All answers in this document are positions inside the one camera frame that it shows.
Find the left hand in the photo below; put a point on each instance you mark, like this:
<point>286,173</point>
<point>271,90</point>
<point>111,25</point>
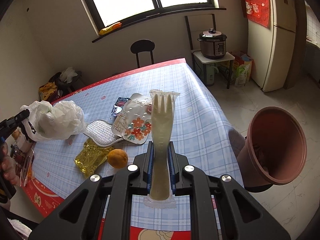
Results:
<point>8,168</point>

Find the yellow item on windowsill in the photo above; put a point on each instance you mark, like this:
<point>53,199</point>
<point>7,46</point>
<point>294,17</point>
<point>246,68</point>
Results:
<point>110,28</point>

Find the white plastic bag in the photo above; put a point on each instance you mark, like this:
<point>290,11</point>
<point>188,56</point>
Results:
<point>53,122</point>

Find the blue foil snack wrapper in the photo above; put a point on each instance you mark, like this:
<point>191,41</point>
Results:
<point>118,106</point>

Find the orange citrus fruit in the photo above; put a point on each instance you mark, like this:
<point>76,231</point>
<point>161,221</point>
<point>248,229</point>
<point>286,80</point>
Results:
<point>117,158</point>

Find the window with dark frame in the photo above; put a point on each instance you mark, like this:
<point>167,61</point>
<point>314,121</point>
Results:
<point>150,2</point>

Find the black round-back chair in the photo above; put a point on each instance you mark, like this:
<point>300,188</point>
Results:
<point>142,46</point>

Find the dark stool with bags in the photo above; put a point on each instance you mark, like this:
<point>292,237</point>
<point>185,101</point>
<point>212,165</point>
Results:
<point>61,84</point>

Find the crumpled gold foil wrapper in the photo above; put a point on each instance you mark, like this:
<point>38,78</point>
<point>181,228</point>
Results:
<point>91,157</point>

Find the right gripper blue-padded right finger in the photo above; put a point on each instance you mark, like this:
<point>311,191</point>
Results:
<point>177,162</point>

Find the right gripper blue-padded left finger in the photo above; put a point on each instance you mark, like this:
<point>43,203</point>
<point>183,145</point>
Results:
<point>142,184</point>

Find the small white side table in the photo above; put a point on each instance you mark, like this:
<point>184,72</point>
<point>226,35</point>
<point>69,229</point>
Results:
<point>198,58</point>

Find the red cloth on refrigerator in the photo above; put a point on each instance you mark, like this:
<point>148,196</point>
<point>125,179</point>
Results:
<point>257,11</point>

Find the white plastic fork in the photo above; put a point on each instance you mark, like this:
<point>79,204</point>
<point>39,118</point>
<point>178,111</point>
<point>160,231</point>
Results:
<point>162,119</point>

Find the brown plastic trash bin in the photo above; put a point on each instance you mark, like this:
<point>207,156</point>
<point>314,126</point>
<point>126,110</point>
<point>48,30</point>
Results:
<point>275,149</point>

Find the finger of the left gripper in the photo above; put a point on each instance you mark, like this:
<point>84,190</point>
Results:
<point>15,121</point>

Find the grey mesh scrubbing pad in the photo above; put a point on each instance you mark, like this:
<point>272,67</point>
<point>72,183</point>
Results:
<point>101,133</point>

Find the green kettle under table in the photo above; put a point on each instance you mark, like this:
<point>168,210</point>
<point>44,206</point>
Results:
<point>207,73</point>

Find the silver electric pressure cooker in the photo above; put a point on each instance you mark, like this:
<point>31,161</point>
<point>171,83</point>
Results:
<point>212,44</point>

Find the floral blister pack packaging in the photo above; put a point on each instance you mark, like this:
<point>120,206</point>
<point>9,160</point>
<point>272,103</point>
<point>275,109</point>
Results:
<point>133,123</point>

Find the cream two-door refrigerator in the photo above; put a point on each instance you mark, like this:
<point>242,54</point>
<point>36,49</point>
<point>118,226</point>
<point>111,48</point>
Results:
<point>273,48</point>

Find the green shopping bag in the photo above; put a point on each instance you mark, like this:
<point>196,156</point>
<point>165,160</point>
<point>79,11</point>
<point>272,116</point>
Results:
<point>241,70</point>

